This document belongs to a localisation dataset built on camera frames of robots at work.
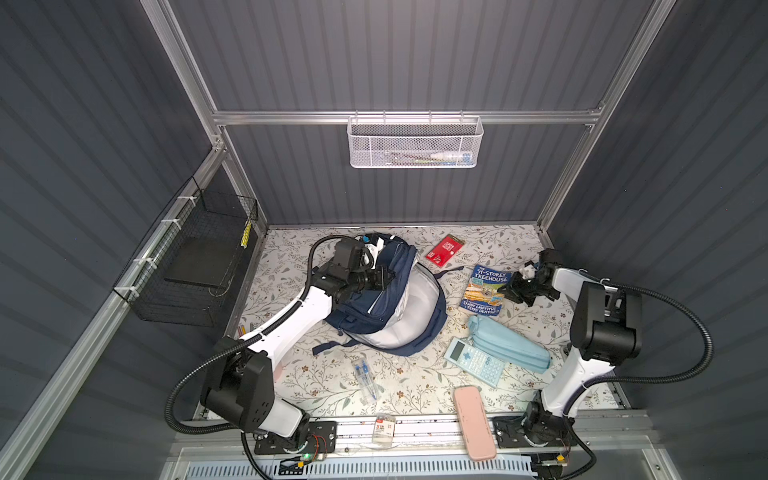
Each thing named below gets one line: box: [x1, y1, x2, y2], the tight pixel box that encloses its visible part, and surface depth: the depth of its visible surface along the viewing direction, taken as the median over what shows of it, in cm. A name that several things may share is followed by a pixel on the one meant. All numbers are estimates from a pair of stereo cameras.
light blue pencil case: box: [468, 315, 552, 374], surface depth 86 cm
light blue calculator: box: [443, 336, 506, 388], surface depth 86 cm
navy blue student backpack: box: [312, 234, 464, 357], surface depth 88 cm
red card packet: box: [426, 234, 466, 268], surface depth 114 cm
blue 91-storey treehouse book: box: [460, 264, 512, 316], surface depth 100 cm
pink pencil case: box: [454, 386, 496, 462], surface depth 76 cm
